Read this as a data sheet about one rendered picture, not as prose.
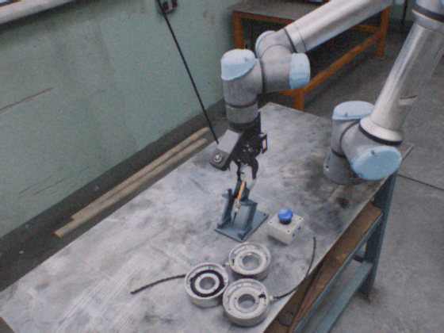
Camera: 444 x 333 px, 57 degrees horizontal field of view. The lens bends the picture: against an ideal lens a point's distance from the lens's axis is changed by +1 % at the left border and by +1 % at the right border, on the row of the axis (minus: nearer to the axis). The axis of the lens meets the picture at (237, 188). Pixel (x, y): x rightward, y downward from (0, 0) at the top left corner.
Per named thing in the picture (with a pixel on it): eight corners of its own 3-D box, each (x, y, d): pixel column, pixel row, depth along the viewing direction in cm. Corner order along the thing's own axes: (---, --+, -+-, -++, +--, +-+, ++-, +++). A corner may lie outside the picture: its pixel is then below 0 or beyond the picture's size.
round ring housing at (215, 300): (180, 304, 96) (177, 293, 93) (197, 269, 103) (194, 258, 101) (221, 314, 93) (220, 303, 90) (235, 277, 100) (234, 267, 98)
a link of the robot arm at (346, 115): (362, 132, 128) (368, 92, 119) (379, 155, 118) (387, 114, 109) (325, 136, 127) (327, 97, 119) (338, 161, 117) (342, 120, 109)
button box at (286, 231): (289, 246, 107) (289, 232, 104) (267, 235, 111) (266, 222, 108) (305, 227, 111) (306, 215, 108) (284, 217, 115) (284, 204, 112)
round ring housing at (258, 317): (229, 334, 89) (227, 323, 86) (220, 295, 97) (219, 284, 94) (275, 323, 90) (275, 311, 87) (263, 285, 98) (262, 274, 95)
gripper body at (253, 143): (268, 152, 106) (266, 111, 99) (250, 169, 101) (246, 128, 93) (245, 144, 110) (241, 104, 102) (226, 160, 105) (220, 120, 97)
